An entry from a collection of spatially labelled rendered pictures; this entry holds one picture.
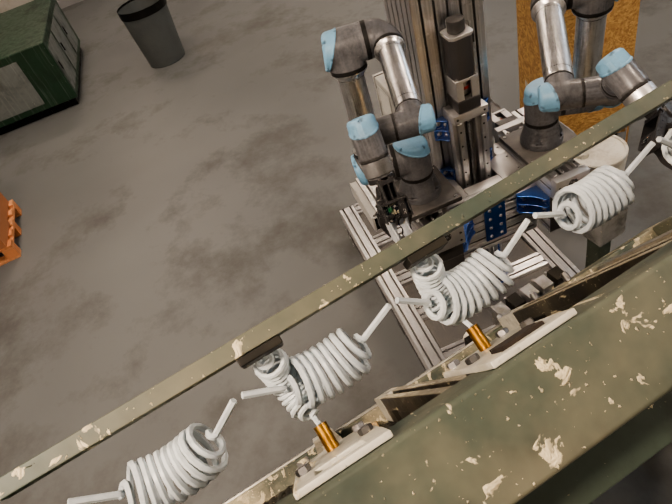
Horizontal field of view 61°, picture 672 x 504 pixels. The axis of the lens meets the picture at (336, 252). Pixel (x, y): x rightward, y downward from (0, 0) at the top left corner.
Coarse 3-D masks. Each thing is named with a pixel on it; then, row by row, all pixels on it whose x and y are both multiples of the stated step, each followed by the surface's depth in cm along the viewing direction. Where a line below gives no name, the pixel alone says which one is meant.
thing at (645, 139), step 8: (648, 120) 132; (656, 120) 128; (664, 120) 129; (648, 128) 130; (656, 128) 126; (664, 128) 127; (648, 136) 127; (656, 136) 125; (640, 144) 128; (656, 144) 125
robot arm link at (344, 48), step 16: (336, 32) 168; (352, 32) 167; (336, 48) 168; (352, 48) 168; (368, 48) 168; (336, 64) 171; (352, 64) 171; (352, 80) 175; (352, 96) 178; (368, 96) 181; (352, 112) 182; (368, 112) 183; (352, 160) 194
